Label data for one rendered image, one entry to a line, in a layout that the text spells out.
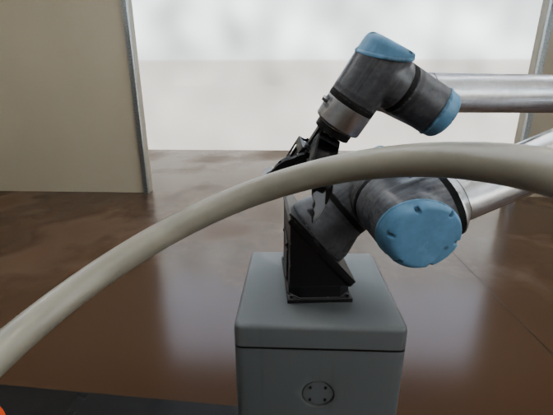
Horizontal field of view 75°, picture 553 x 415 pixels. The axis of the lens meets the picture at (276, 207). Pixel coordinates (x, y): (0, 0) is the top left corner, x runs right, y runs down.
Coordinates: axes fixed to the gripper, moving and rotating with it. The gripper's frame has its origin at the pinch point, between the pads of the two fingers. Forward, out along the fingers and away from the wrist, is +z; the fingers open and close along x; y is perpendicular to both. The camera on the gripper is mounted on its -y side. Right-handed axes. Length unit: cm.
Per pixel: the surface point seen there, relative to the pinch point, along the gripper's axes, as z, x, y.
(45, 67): 178, 198, 428
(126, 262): -4.3, 24.4, -32.5
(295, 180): -19.2, 12.2, -28.6
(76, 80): 172, 161, 420
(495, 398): 56, -150, 24
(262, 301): 26.8, -10.3, 2.1
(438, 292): 67, -177, 111
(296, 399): 38.7, -25.6, -13.4
